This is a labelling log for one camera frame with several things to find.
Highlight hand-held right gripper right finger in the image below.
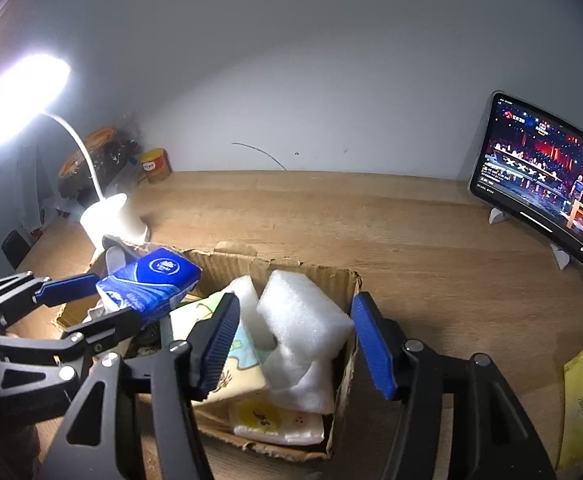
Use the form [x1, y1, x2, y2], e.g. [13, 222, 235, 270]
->
[350, 291, 557, 480]

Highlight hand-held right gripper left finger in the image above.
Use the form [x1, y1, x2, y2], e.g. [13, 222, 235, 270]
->
[36, 291, 242, 480]

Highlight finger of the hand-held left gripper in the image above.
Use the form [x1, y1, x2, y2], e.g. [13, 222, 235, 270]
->
[0, 307, 144, 403]
[0, 271, 103, 313]

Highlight cartoon print tissue pack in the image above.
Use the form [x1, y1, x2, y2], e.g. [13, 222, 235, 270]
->
[168, 290, 270, 406]

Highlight blue tissue pack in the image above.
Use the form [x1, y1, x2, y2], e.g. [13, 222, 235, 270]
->
[95, 246, 203, 326]

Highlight white foam sheet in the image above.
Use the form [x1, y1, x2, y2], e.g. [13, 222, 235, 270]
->
[224, 269, 356, 416]

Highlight cardboard box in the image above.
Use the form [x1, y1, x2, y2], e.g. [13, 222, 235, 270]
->
[56, 241, 362, 462]

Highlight white socks with yellow print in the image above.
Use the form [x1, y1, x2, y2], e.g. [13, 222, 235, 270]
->
[232, 394, 326, 447]

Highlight wooden desktop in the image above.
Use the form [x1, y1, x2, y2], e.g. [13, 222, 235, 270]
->
[6, 170, 583, 480]

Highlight black flat object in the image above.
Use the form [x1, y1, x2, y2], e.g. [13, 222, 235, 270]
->
[1, 230, 31, 270]

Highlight white desk lamp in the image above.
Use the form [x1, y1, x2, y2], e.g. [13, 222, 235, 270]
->
[0, 52, 151, 251]

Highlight dark plastic bag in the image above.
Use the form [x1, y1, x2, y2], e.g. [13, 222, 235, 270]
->
[58, 132, 144, 201]

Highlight orange striped bag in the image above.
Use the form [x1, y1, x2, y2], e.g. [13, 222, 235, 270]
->
[58, 127, 122, 178]

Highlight yellow can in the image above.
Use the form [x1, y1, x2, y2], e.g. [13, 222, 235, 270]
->
[138, 147, 171, 183]

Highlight white tablet stand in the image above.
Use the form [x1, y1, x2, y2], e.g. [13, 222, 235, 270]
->
[488, 205, 571, 271]

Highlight tablet with lit screen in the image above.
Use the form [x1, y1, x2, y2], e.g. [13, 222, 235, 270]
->
[468, 90, 583, 268]

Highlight thin dark wire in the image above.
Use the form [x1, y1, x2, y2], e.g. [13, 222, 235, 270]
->
[231, 141, 287, 171]

